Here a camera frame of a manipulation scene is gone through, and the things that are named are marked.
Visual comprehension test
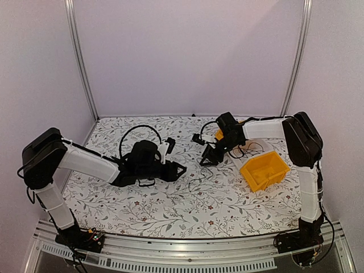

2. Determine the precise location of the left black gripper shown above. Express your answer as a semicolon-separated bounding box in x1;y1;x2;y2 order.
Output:
136;160;187;183

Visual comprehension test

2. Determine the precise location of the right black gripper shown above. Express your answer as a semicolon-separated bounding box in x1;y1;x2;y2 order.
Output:
200;135;241;166

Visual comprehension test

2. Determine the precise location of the remaining thin black cable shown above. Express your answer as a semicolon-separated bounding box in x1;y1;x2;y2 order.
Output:
188;140;264;193

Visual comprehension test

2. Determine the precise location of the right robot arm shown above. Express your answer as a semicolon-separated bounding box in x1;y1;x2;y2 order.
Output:
192;111;324;225

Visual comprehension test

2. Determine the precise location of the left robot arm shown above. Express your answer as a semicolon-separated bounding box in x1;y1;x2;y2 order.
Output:
17;127;187;247

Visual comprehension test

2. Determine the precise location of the far yellow bin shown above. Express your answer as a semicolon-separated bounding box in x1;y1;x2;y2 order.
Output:
215;121;243;140

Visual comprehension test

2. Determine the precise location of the yellow bin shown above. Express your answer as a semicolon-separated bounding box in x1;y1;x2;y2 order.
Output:
215;121;243;140
239;151;290;192

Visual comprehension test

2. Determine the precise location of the white translucent bin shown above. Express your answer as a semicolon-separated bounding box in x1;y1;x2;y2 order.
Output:
228;139;273;169

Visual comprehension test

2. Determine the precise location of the near yellow bin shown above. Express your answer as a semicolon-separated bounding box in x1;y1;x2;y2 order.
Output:
239;151;290;192

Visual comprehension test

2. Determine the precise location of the floral table mat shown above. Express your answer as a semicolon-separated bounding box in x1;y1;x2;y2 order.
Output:
63;117;301;239

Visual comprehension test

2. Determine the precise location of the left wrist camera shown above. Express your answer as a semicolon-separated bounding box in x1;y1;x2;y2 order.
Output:
158;137;176;164

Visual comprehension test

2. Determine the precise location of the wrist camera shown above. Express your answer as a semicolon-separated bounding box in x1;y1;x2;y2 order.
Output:
192;134;217;145
158;137;176;164

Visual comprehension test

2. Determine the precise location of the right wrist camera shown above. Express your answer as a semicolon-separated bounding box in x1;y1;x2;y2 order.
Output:
192;134;217;145

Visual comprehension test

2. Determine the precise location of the right arm black hose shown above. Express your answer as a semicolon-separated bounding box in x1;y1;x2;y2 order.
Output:
200;121;218;140

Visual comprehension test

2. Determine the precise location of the arm black hose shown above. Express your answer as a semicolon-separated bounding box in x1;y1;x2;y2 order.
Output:
118;124;163;163
200;121;218;140

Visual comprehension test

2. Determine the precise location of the left arm black hose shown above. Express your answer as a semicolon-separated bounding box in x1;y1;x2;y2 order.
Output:
118;124;163;163

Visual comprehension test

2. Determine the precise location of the aluminium front rail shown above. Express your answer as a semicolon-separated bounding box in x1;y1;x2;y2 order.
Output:
24;220;358;272

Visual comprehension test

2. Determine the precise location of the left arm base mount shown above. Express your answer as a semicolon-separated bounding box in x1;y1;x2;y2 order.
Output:
53;210;105;253

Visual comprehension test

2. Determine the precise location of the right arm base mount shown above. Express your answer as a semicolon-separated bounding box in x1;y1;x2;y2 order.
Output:
273;216;324;267

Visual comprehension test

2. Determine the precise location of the right aluminium frame post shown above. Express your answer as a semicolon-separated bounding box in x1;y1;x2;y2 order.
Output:
280;0;312;116

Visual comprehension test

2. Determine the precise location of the aluminium frame post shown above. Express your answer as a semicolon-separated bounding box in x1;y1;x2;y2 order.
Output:
64;0;100;121
280;0;312;116

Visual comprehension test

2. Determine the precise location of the left aluminium frame post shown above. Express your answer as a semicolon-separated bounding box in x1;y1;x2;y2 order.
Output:
64;0;100;121

